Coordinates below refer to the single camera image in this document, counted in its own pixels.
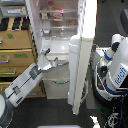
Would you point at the grey box on cabinet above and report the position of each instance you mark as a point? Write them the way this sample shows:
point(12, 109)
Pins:
point(14, 11)

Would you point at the wooden drawer cabinet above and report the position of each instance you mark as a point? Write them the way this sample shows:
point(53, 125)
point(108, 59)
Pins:
point(17, 52)

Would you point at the middle fridge drawer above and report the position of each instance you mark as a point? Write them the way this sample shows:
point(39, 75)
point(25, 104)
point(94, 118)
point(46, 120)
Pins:
point(61, 71)

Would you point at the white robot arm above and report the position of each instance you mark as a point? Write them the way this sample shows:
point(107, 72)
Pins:
point(19, 89)

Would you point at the fridge drawer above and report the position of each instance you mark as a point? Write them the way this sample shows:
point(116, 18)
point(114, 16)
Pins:
point(61, 71)
point(56, 89)

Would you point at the white refrigerator body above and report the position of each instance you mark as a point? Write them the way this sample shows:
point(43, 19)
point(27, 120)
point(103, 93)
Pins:
point(35, 24)

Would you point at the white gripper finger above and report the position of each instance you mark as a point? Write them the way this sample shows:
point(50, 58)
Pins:
point(54, 62)
point(45, 52)

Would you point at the white fridge door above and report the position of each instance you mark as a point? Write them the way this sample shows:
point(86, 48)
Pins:
point(80, 49)

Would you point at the bottom fridge drawer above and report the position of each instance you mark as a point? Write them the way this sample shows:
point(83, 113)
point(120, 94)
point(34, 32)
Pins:
point(56, 89)

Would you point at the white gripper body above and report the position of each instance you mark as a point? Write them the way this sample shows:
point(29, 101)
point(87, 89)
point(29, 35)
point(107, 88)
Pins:
point(43, 63)

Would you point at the fridge interior shelves with food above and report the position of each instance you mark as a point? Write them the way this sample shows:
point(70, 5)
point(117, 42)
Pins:
point(59, 22)

